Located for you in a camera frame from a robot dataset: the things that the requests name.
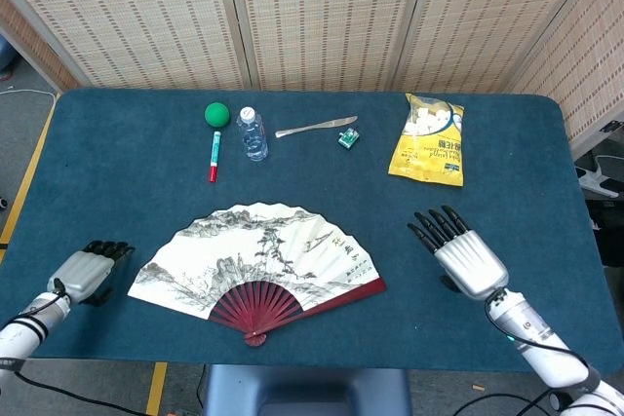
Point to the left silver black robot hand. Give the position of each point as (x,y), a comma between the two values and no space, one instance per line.
(85,272)

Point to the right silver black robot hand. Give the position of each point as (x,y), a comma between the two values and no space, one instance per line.
(468,265)

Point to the red folding paper fan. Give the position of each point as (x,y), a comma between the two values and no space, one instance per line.
(253,250)

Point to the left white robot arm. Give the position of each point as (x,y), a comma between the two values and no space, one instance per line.
(29,323)

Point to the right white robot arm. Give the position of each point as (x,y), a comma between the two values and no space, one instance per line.
(536,328)

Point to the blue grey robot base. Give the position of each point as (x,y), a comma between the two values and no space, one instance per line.
(307,391)

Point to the teal table cover cloth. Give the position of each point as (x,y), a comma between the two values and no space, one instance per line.
(122,167)

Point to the yellow snack bag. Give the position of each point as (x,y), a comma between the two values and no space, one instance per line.
(429,153)

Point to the green red marker pen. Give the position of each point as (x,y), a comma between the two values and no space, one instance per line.
(215,155)

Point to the green foam ball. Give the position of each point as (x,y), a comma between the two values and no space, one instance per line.
(217,114)

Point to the beige flat stick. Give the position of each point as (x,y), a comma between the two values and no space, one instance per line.
(312,127)

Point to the clear plastic water bottle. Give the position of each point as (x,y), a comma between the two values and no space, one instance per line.
(253,136)

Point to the blue plastic container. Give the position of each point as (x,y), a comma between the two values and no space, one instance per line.
(7,58)

